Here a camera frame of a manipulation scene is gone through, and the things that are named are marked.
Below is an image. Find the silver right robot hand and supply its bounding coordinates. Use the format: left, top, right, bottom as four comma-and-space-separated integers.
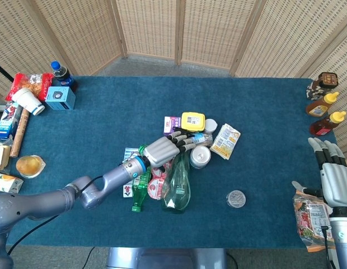
291, 137, 347, 209

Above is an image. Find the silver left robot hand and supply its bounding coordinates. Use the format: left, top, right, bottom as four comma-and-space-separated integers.
142, 126, 196, 173

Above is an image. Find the clear green glass bottle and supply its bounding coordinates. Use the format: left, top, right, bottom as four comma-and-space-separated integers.
161, 150, 191, 215

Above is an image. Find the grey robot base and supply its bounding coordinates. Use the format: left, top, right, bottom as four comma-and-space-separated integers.
105, 247, 228, 269

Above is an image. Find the small blue-labelled bottle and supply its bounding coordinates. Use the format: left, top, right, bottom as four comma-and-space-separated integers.
190, 132, 214, 147

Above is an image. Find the green plastic soda bottle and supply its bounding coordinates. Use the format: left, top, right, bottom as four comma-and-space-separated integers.
131, 143, 152, 212

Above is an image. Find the yellow-capped honey bottle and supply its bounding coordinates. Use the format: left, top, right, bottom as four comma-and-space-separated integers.
310, 110, 347, 137
305, 91, 340, 117

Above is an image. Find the blue-capped cola bottle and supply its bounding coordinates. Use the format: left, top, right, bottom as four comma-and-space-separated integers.
50, 61, 77, 88

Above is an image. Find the purple white small box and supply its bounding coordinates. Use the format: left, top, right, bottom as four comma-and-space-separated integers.
163, 115, 182, 138

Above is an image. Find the red white sealed cup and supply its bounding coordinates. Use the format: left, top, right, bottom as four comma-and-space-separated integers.
147, 166, 175, 201

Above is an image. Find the silver tin can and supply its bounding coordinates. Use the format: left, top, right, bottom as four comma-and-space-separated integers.
189, 145, 212, 170

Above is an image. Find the orange vegetable snack bag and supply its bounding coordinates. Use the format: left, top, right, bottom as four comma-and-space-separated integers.
292, 189, 337, 251

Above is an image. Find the yellow lidded box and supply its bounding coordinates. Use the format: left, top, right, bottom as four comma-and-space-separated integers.
180, 112, 206, 133

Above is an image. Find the white round jar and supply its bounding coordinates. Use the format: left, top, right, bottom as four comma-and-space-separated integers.
204, 118, 218, 135

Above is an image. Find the blue felt table cloth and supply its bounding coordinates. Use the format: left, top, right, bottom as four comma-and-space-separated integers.
4, 75, 342, 249

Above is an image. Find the yellow snack packet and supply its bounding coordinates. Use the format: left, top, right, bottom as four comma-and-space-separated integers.
209, 123, 242, 161

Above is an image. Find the small clear round lid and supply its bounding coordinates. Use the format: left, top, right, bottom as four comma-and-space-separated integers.
226, 189, 246, 209

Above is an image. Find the dark jar brown lid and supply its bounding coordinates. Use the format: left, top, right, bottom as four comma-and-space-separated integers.
306, 71, 340, 101

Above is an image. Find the light blue cardboard box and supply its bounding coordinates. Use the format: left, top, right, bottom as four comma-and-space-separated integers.
45, 86, 77, 111

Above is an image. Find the wicker folding screen panel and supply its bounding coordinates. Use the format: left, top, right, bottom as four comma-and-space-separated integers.
29, 0, 128, 77
175, 0, 268, 77
301, 24, 347, 157
230, 0, 347, 80
114, 0, 182, 66
0, 0, 71, 99

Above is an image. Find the yellow jelly cup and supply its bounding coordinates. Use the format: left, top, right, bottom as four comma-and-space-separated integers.
16, 154, 46, 179

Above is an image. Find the brown cardboard tube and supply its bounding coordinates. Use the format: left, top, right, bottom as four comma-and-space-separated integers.
9, 109, 30, 159

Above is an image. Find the white paper cup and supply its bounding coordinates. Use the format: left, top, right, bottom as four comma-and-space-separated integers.
11, 87, 46, 117

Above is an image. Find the red snack bag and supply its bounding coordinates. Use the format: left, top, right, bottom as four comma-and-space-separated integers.
5, 72, 55, 103

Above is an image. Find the orange juice carton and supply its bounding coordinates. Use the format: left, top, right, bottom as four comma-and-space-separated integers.
0, 171, 24, 194

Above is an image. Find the blue toothpaste box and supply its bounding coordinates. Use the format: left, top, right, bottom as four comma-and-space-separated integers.
0, 101, 24, 140

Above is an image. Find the wrapped bread pack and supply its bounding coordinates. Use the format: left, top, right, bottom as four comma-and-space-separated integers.
0, 142, 12, 171

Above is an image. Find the black pole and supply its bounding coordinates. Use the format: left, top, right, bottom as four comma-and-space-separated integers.
0, 61, 15, 82

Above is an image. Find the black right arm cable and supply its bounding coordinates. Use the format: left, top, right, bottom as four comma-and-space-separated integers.
320, 225, 338, 269

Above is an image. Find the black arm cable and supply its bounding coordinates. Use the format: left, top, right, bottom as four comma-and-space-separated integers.
320, 225, 338, 269
6, 175, 105, 256

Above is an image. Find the black floor cable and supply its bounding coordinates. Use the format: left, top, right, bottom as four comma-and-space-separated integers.
226, 248, 239, 269
83, 246, 96, 269

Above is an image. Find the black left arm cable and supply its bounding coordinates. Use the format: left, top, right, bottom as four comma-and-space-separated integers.
6, 175, 105, 256

